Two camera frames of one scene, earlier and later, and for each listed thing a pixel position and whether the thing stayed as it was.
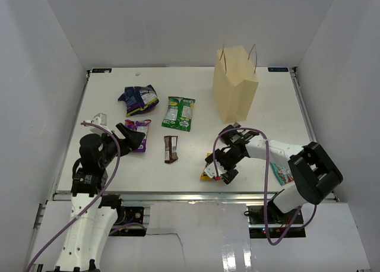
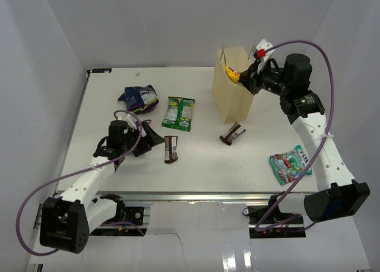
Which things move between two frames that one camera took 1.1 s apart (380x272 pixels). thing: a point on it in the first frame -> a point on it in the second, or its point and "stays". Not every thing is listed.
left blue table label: (101, 70) stays
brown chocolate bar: (171, 148) stays
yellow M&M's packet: (203, 177) -> (233, 75)
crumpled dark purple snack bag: (139, 99) stays
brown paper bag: (235, 82) stays
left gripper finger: (126, 131) -> (152, 138)
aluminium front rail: (189, 196) stays
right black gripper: (229, 176) -> (251, 74)
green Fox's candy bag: (179, 114) stays
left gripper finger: (135, 139) -> (142, 149)
